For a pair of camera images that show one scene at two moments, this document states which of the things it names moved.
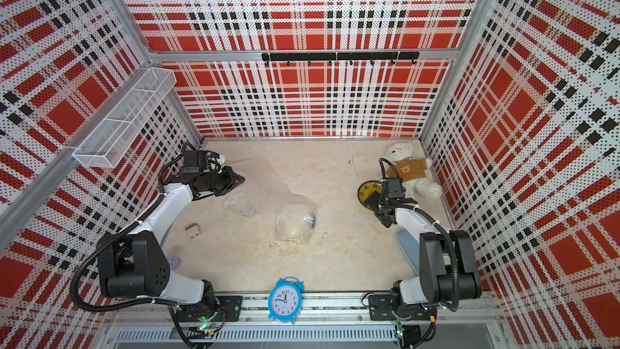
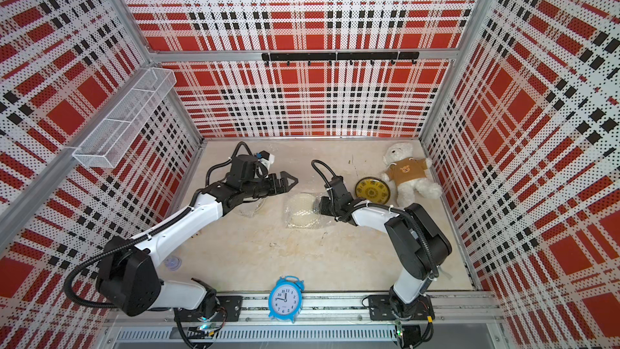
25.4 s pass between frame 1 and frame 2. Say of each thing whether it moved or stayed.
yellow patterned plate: stayed
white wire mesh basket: stayed
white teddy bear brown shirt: stayed
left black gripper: moved
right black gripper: moved
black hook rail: stayed
